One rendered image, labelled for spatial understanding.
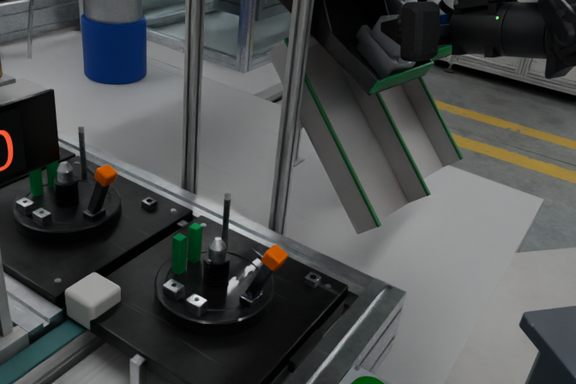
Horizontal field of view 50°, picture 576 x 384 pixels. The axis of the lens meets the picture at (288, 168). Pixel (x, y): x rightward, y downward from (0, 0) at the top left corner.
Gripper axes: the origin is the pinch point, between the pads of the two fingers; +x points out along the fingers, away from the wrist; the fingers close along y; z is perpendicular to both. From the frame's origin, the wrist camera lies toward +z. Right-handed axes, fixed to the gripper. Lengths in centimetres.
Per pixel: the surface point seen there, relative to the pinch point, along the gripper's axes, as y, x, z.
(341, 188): 5.2, 8.3, -21.5
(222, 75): -34, 90, -17
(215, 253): 27.1, 6.9, -23.7
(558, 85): -352, 145, -62
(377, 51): 2.4, 4.8, -3.2
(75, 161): 27, 46, -21
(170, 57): -28, 107, -13
